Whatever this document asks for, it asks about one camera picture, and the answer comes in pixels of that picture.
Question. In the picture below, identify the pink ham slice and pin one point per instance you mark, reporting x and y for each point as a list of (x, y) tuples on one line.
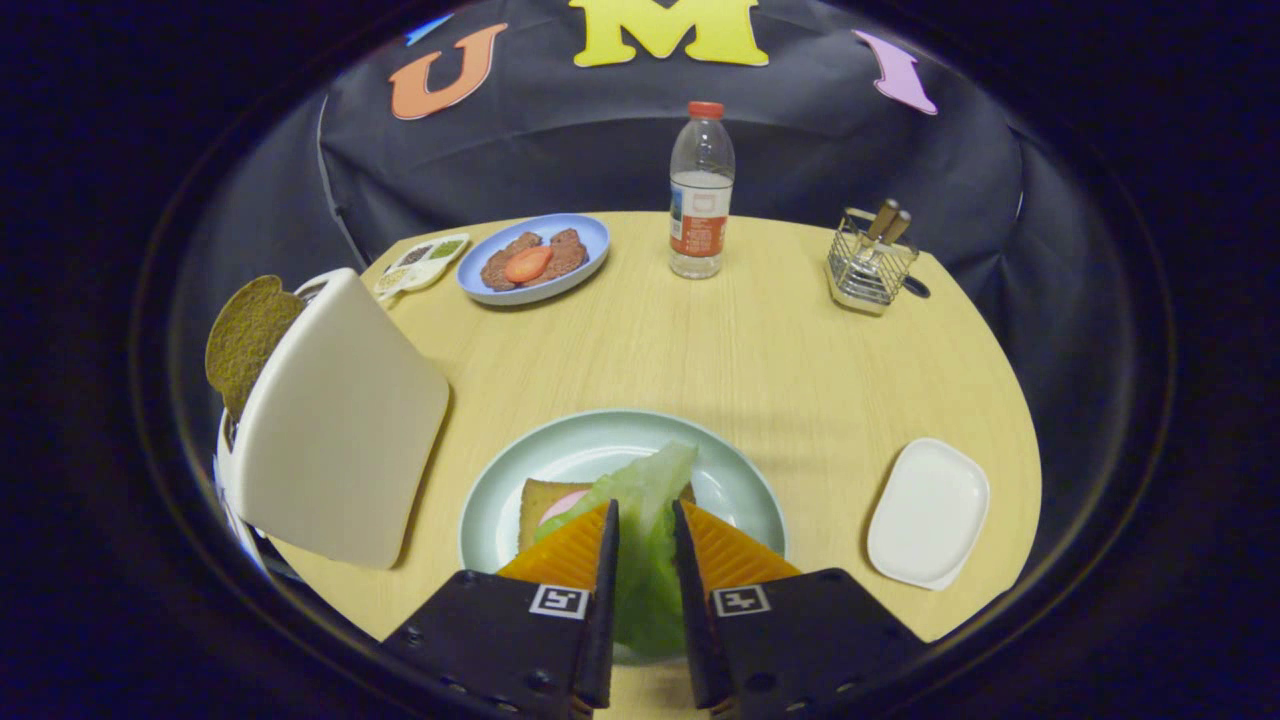
[(562, 503)]

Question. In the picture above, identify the green lettuce leaf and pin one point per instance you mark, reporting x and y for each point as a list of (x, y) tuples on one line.
[(645, 580)]

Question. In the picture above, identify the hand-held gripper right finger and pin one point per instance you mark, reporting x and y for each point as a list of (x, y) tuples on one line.
[(800, 640)]

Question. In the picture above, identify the blue plate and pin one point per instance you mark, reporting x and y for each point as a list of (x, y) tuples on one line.
[(590, 240)]

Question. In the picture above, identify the small white dish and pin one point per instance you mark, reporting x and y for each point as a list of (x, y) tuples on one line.
[(925, 515)]

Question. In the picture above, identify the red tomato slice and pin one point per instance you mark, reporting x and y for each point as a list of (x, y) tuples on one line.
[(528, 264)]

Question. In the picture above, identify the white toaster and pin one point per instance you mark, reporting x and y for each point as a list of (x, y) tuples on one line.
[(340, 450)]

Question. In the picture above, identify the pale green plate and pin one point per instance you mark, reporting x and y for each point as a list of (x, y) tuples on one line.
[(600, 440)]

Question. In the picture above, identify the brown meat patty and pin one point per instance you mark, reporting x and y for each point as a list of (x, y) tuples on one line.
[(497, 270), (568, 250)]

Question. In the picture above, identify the white condiment tray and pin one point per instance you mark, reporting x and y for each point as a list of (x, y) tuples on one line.
[(425, 260)]

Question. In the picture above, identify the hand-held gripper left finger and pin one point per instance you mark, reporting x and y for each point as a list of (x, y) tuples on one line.
[(500, 640)]

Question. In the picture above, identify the brown bread slice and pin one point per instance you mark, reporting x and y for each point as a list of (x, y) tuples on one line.
[(535, 500)]

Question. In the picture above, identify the black backdrop cloth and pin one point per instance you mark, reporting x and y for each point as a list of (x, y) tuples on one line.
[(600, 150)]

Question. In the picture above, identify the clear plastic water bottle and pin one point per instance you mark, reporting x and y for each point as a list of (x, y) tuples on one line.
[(700, 220)]

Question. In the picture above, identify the toasted bread slice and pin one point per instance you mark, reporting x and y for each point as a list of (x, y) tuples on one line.
[(245, 340)]

